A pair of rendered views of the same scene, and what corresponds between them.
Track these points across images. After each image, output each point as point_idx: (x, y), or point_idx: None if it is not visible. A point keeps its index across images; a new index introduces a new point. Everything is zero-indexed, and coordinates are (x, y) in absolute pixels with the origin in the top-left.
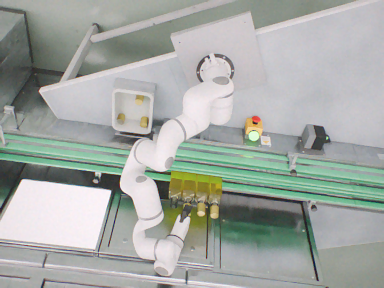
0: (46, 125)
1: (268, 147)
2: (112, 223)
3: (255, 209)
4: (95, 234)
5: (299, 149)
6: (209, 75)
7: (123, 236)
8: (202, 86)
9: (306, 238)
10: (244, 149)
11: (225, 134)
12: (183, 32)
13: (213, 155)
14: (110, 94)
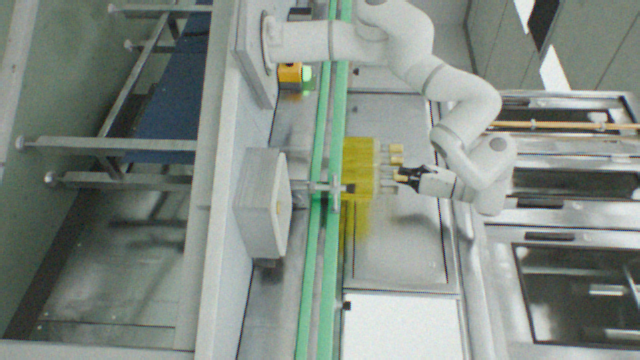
0: None
1: (315, 68)
2: (408, 282)
3: (344, 133)
4: (430, 303)
5: None
6: (303, 38)
7: (424, 266)
8: (398, 14)
9: (377, 95)
10: (318, 92)
11: (293, 107)
12: (244, 26)
13: (335, 124)
14: (237, 241)
